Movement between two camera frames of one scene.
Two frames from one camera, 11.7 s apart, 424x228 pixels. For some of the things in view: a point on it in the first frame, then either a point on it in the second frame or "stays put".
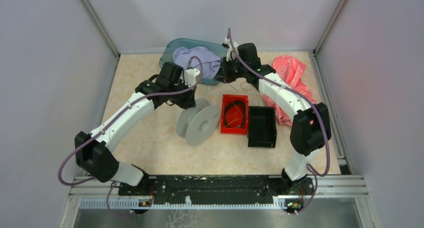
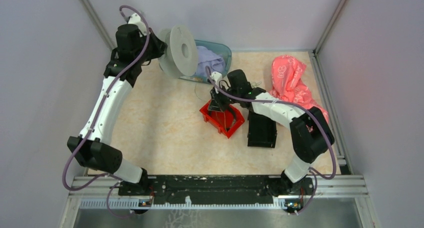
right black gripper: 224,75 → 216,103
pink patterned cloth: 292,70 stays put
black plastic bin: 262,130 stays put
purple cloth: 211,61 stays put
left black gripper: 190,101 → 160,46
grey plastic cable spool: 196,124 → 180,58
